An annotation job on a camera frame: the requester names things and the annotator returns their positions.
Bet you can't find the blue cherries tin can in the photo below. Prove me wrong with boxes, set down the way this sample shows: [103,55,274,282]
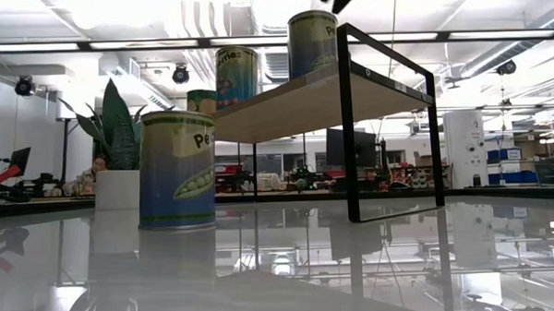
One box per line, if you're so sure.
[213,44,260,112]

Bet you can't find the dark green crate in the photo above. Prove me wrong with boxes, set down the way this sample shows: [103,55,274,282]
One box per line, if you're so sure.
[533,158,554,187]

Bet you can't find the blue storage bin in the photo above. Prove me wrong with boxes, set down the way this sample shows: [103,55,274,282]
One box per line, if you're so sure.
[488,170,540,186]

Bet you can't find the black computer monitor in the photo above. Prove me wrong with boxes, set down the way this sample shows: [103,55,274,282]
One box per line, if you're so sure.
[324,126,379,170]

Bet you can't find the person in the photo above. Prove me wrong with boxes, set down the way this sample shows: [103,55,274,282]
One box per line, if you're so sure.
[60,154,109,197]

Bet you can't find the white plant pot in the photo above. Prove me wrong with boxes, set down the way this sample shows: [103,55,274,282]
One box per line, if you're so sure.
[93,168,142,211]

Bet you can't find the black overhead rail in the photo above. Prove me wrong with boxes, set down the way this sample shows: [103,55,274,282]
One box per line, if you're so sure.
[0,23,554,59]

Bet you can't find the red and black machine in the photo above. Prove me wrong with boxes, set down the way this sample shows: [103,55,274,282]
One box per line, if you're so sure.
[0,147,34,204]

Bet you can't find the long background workbench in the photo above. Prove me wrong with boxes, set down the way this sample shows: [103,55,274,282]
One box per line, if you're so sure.
[0,179,554,218]

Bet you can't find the blue peas tin can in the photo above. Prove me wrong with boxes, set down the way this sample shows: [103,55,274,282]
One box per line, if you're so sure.
[286,8,341,81]
[134,109,220,233]

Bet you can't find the brown cardboard box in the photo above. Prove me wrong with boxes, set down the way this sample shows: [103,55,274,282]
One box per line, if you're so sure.
[413,150,435,168]

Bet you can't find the tin can with teal band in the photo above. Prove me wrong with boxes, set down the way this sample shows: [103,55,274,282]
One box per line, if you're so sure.
[185,89,219,116]

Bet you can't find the black frame wooden shelf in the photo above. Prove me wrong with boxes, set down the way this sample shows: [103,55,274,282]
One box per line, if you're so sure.
[207,18,447,229]

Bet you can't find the green snake plant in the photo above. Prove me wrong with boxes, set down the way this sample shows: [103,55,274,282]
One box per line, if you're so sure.
[56,76,150,173]

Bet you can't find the white round pillar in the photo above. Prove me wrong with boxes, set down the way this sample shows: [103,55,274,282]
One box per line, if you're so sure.
[442,109,489,190]

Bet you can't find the black ceiling spotlight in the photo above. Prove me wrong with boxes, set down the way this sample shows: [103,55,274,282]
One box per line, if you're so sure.
[495,58,518,78]
[14,75,36,97]
[170,64,191,85]

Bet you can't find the blue bin with white label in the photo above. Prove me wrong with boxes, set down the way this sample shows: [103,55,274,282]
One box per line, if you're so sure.
[487,146,523,163]

